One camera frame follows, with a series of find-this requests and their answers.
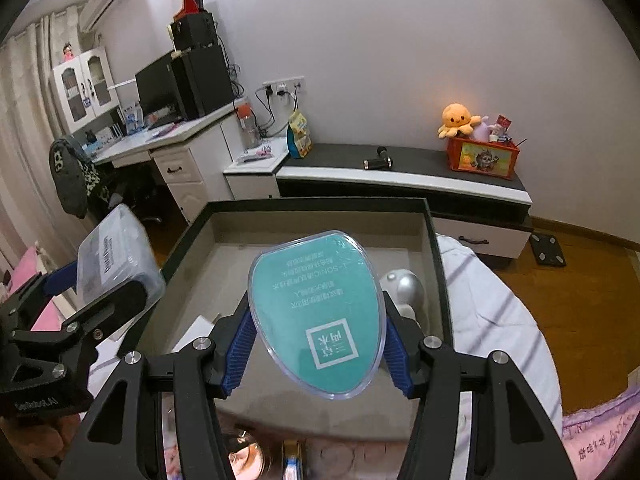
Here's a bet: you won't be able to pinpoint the black speaker box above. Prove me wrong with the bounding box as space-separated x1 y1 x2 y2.
169 11 221 53

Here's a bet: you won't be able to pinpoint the white glass-door cabinet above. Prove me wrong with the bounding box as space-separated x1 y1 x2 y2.
49 46 121 133

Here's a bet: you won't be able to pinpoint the purple plush toy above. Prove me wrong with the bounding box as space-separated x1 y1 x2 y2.
472 115 496 142

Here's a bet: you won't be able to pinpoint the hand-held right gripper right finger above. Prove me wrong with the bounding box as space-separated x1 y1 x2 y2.
382 300 581 480

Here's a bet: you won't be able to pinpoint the black computer monitor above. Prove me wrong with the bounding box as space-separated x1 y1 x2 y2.
135 51 183 123

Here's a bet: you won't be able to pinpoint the yellow blue snack bag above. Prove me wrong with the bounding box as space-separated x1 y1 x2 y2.
287 109 314 159

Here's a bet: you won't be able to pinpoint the orange octopus plush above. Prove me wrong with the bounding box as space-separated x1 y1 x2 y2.
438 103 482 139

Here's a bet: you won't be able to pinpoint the white flat item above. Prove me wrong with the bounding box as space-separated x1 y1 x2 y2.
172 315 221 356

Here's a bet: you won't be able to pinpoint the pink bedding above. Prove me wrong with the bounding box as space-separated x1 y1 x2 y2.
0 245 76 341

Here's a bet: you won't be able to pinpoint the silver round device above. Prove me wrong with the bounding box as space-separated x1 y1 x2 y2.
380 269 426 322

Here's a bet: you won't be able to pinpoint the blue white boxes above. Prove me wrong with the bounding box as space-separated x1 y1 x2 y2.
120 102 146 136

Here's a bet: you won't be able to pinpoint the small flat packets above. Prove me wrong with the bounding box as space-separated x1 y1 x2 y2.
237 145 273 163

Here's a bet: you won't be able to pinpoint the dark cardboard box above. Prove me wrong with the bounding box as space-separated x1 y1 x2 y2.
117 198 455 443

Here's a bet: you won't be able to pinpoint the beige curtain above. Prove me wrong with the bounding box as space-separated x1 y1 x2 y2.
0 5 86 271

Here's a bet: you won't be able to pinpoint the black massage gun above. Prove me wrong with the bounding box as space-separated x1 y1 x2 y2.
364 146 396 170

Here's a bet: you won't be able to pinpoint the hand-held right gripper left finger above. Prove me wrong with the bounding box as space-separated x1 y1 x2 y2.
57 292 264 480

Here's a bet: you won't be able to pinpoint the black floor scale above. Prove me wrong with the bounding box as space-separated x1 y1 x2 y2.
531 232 567 267

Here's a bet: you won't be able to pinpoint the clear plastic box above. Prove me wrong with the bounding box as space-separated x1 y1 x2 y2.
75 204 167 306

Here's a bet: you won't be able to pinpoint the white desk with drawers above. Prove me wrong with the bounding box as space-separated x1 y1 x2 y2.
91 100 246 226

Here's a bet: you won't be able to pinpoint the teal oval clear case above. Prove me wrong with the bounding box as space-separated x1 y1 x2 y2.
247 229 387 401

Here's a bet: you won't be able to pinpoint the orange-capped clear bottle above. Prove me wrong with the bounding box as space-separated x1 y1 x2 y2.
236 102 258 150

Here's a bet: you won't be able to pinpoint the purple printed blanket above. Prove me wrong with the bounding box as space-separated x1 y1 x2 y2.
560 390 640 480

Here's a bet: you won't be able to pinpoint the black computer tower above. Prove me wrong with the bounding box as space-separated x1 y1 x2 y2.
171 45 236 120

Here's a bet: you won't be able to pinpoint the black power cable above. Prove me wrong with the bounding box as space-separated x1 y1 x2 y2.
255 85 277 137

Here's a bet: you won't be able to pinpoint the black white low cabinet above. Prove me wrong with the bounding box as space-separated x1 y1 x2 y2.
276 142 535 268

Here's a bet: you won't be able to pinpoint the white wall outlet strip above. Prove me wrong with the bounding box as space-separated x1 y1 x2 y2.
263 76 306 98

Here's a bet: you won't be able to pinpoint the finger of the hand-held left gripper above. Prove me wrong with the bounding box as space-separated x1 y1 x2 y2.
10 280 151 367
0 260 81 331

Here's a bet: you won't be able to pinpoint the dark patterned jacket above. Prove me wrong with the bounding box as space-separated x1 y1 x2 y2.
49 136 111 220

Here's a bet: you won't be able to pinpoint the orange printed crate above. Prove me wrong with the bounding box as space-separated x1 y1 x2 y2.
446 136 521 180

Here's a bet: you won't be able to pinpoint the small white cabinet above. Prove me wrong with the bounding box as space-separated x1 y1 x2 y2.
223 137 291 201

